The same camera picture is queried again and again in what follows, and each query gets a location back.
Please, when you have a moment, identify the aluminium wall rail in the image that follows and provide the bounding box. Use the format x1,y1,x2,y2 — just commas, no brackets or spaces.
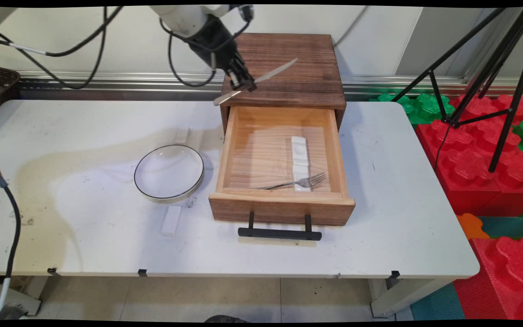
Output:
16,71,523,102

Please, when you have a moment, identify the white table leg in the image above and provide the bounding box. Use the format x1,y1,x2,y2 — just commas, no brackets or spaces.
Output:
369,277,440,318

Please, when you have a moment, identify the large red foam block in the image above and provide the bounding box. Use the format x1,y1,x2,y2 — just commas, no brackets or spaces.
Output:
414,94,523,217

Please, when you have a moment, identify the black tripod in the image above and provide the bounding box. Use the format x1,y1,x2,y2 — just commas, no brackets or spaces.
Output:
391,6,523,173

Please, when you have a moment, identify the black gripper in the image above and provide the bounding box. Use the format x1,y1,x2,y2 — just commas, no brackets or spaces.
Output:
190,17,257,92

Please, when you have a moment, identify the thin black cable with white tag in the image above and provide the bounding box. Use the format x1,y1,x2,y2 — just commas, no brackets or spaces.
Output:
0,5,124,90

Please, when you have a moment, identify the red foam block with knobs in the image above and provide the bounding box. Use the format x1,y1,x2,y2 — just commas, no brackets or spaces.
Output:
453,236,523,321

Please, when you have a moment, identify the short white ceramic cutlery rest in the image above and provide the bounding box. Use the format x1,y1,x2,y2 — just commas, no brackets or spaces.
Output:
292,164,312,192

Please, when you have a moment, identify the white bowl with black rim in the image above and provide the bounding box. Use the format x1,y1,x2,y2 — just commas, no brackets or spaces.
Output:
133,144,205,202

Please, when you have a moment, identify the teal foam block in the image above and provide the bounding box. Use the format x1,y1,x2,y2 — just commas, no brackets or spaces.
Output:
477,216,523,239

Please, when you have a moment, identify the white robot base foot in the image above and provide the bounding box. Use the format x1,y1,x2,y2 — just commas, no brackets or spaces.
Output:
0,277,42,320

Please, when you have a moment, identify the dark wooden drawer cabinet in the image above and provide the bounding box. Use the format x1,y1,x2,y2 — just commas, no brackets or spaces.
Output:
220,33,347,133

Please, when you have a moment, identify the silver metal knife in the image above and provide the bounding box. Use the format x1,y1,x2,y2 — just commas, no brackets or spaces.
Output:
213,58,299,107

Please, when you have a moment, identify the silver metal fork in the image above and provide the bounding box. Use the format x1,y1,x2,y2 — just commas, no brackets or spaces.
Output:
248,172,327,191

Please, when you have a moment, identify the long white ceramic cutlery rest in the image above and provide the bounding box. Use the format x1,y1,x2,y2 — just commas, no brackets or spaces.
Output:
291,135,310,167

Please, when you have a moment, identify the black drawer handle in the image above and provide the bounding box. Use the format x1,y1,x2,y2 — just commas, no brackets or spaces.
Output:
237,211,323,241

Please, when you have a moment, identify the teal foam mat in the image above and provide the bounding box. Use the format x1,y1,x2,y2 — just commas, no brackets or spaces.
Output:
410,282,466,321

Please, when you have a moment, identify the short black camera cable loop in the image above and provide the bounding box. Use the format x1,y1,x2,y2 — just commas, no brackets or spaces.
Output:
159,17,254,88

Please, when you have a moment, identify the light wooden drawer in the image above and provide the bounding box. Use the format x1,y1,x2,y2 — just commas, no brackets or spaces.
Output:
208,107,356,227

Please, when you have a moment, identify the orange foam piece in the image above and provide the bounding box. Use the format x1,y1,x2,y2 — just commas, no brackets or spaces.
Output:
456,213,490,240

